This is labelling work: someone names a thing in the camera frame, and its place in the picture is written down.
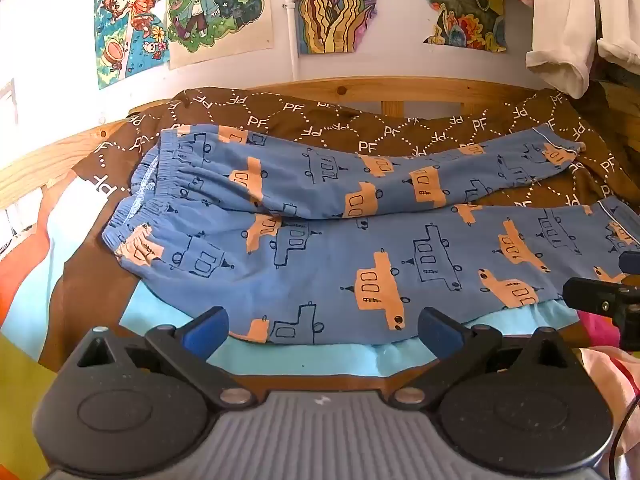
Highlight colourful torn-edge drawing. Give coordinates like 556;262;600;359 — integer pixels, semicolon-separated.
406;0;509;54

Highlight white wall pipe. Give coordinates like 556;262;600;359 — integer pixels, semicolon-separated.
286;0;302;84

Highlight blue pants with bus print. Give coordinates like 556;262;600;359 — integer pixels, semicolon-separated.
102;127;640;346

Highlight wooden bed frame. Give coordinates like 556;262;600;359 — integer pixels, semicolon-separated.
0;77;551;211

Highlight dark cloth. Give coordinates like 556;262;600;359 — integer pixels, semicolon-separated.
592;52;640;171

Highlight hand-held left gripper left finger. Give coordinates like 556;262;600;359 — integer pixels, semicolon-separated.
64;306;257;407

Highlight blond cartoon figure poster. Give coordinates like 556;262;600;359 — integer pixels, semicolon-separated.
165;0;275;71

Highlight orange-haired cartoon girl poster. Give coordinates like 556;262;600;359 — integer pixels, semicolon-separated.
94;0;170;91

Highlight brown PF-print blanket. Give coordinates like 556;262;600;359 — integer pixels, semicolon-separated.
0;170;591;480

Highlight cream white hanging garment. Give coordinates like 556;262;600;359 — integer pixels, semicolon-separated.
525;0;640;100

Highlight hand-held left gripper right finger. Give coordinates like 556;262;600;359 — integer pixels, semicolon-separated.
389;307;584;407

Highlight pink cloth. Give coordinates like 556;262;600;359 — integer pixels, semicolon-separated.
575;307;640;480

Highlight colourful wavy abstract drawing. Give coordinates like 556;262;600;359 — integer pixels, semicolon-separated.
295;0;426;56

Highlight black cable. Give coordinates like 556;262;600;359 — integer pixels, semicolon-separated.
606;392;640;480

